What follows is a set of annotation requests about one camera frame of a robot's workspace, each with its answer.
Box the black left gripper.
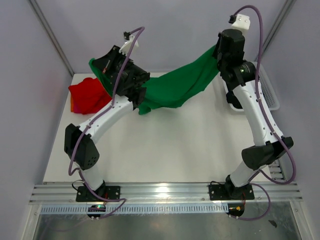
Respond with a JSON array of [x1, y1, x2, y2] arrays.
[[91, 45, 148, 80]]

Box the green t shirt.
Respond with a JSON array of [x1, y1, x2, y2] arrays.
[[88, 45, 221, 116]]

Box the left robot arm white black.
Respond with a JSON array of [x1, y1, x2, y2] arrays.
[[64, 45, 150, 202]]

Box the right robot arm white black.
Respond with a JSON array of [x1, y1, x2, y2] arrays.
[[212, 28, 294, 199]]

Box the red folded t shirt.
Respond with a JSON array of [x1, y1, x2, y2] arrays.
[[68, 77, 112, 115]]

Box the black t shirt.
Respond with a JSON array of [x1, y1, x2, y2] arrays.
[[226, 91, 243, 110]]

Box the orange folded t shirt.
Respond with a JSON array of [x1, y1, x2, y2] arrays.
[[70, 96, 74, 113]]

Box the left black controller board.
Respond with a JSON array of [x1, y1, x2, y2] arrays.
[[87, 204, 106, 219]]

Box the black controller board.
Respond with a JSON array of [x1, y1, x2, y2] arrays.
[[226, 204, 245, 218], [87, 204, 106, 219]]

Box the right black controller board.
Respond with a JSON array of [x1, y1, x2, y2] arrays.
[[226, 204, 245, 218]]

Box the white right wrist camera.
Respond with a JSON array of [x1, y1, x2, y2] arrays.
[[228, 14, 251, 32]]

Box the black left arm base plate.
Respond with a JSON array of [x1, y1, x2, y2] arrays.
[[75, 185, 121, 202]]

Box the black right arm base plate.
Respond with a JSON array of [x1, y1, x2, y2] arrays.
[[208, 181, 255, 201]]

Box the aluminium mounting rail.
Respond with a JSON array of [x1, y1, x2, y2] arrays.
[[29, 182, 303, 205]]

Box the grey slotted cable duct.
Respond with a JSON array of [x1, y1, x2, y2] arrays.
[[39, 202, 228, 215]]

